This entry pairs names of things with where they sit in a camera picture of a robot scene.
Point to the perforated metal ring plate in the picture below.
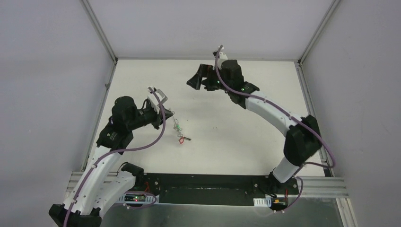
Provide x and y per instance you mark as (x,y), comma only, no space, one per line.
(179,132)

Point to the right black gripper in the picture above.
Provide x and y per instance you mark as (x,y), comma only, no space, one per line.
(204,71)

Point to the aluminium frame rail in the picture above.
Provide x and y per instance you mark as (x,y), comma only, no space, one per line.
(313,186)

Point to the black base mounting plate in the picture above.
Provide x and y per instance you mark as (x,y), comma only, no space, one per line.
(226,190)

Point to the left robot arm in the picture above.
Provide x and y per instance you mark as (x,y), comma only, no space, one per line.
(89,201)

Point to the white slotted cable duct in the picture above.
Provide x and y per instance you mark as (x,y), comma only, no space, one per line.
(138,198)

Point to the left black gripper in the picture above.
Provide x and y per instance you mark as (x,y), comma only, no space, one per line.
(158,116)

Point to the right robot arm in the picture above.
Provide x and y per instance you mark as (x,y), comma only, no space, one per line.
(302,134)

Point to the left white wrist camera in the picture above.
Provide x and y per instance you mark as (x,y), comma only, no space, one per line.
(158,97)

